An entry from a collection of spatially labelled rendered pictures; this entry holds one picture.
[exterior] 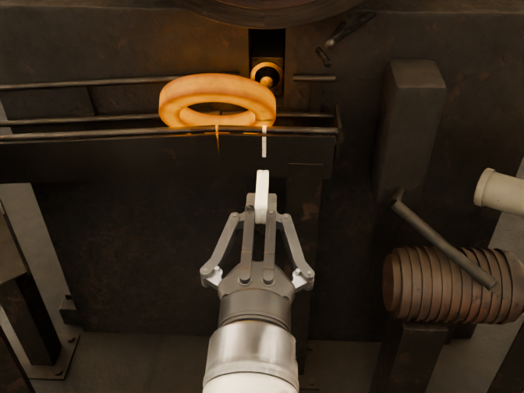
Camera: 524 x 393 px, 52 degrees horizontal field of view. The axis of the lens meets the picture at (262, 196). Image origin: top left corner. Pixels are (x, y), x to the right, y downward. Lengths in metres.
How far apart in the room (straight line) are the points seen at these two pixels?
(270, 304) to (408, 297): 0.41
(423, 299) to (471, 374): 0.58
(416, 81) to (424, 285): 0.33
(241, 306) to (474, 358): 1.04
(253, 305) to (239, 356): 0.06
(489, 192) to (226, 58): 0.46
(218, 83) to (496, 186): 0.43
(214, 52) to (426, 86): 0.34
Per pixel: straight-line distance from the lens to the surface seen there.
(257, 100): 0.79
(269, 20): 0.78
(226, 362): 0.50
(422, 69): 0.89
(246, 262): 0.59
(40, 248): 1.79
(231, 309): 0.54
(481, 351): 1.53
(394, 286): 0.92
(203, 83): 0.78
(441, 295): 0.93
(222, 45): 0.91
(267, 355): 0.50
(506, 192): 0.86
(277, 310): 0.54
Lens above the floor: 1.18
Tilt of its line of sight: 40 degrees down
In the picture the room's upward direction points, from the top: straight up
